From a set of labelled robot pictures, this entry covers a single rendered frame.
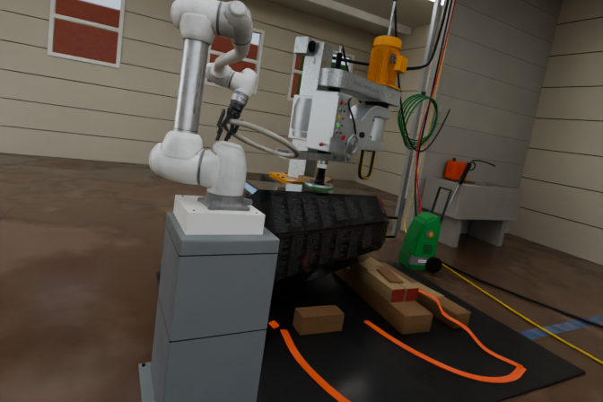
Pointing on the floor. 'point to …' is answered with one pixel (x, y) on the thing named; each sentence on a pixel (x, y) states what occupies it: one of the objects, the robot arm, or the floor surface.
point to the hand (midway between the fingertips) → (222, 136)
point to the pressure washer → (423, 240)
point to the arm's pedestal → (210, 317)
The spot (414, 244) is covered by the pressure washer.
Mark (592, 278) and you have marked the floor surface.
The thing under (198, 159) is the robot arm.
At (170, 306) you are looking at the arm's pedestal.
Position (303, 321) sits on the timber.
